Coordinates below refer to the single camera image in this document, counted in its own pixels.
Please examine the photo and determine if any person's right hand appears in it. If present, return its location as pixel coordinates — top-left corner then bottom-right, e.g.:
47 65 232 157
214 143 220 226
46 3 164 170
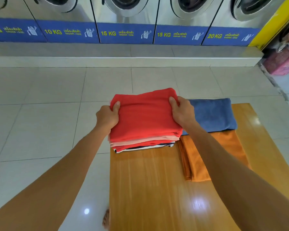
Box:
168 96 198 130

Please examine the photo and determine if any person's left hand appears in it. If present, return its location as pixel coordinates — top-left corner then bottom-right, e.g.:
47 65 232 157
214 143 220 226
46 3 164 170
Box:
95 101 121 136

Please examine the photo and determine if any blue towel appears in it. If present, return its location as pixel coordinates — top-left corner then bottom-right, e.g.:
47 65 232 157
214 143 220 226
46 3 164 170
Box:
182 98 238 136

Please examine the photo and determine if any red garment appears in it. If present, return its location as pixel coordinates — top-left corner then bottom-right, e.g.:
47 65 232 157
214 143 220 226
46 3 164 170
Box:
112 140 176 153
109 88 183 143

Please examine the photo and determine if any black white striped shirt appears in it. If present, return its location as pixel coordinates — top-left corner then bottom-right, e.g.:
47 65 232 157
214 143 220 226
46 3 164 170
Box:
114 143 175 154

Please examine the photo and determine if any pink garment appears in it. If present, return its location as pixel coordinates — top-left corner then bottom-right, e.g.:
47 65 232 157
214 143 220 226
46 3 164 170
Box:
108 134 181 148

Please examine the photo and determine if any orange garment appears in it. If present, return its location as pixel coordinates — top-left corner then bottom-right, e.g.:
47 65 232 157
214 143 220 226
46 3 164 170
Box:
178 130 252 183

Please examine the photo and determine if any person's left forearm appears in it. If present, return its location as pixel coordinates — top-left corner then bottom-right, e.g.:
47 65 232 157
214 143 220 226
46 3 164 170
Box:
0 128 111 231

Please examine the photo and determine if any person's right forearm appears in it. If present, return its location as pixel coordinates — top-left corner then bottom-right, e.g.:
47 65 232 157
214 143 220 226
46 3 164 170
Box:
183 121 289 231

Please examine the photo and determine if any person's bare foot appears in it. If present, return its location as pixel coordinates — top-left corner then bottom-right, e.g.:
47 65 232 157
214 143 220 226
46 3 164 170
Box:
102 209 111 230

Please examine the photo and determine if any silver front-load washing machine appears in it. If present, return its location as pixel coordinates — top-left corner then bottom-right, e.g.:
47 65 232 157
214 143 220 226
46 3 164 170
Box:
90 0 161 45
23 0 101 44
201 0 289 47
0 0 48 43
153 0 226 46

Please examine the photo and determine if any pink laundry basket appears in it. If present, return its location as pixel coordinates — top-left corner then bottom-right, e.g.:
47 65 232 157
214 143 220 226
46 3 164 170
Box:
262 47 289 76

